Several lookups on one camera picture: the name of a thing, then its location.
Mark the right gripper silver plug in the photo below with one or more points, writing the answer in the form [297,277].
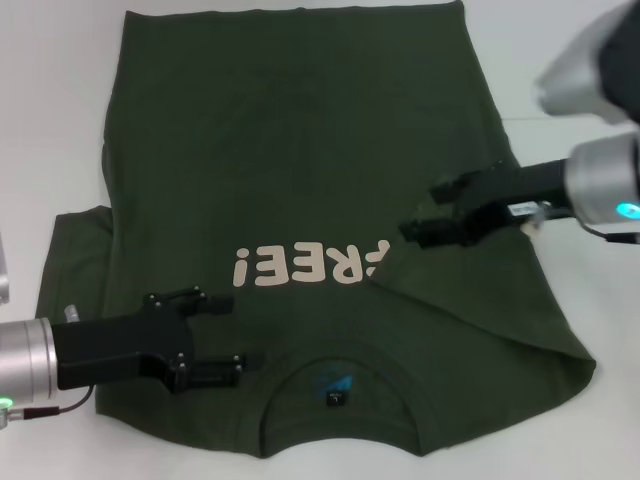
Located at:
[535,220]

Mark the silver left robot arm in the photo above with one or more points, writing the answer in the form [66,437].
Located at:
[25,360]

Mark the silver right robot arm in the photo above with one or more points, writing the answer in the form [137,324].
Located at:
[605,185]

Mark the left gripper silver plug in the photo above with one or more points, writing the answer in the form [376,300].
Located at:
[71,314]

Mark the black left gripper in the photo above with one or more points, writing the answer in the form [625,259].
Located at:
[110,345]

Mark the gripper silver plug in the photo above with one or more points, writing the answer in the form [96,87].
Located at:
[71,314]
[535,220]

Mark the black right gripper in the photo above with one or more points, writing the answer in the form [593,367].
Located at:
[520,185]

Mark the dark green FREE t-shirt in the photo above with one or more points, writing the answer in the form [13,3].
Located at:
[300,150]

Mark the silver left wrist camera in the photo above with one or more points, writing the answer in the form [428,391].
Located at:
[3,275]

